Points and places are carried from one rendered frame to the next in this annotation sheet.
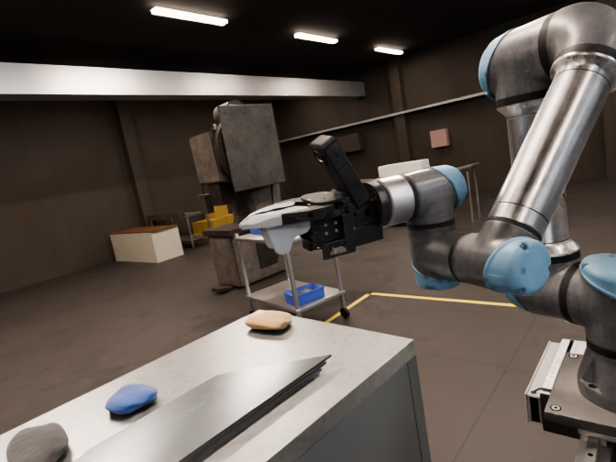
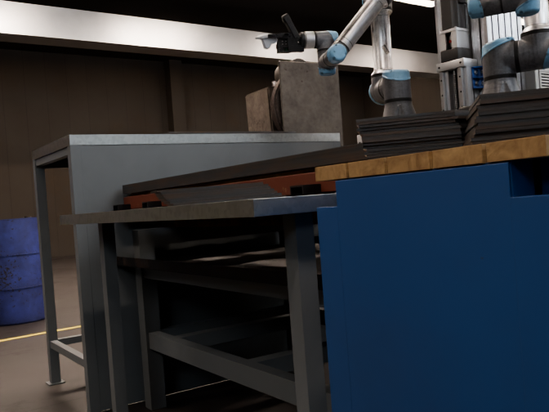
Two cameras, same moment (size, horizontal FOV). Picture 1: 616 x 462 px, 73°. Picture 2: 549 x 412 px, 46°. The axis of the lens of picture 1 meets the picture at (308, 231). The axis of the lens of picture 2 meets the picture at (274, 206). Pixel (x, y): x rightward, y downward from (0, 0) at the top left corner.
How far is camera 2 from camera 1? 2.36 m
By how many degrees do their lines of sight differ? 14
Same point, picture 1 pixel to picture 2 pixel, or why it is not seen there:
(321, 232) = (280, 43)
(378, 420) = not seen: hidden behind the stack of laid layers
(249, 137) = (308, 97)
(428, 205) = (321, 41)
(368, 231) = (298, 47)
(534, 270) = (339, 52)
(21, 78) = (92, 26)
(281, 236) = (267, 42)
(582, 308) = (381, 87)
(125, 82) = (187, 37)
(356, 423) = (298, 149)
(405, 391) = not seen: hidden behind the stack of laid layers
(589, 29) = not seen: outside the picture
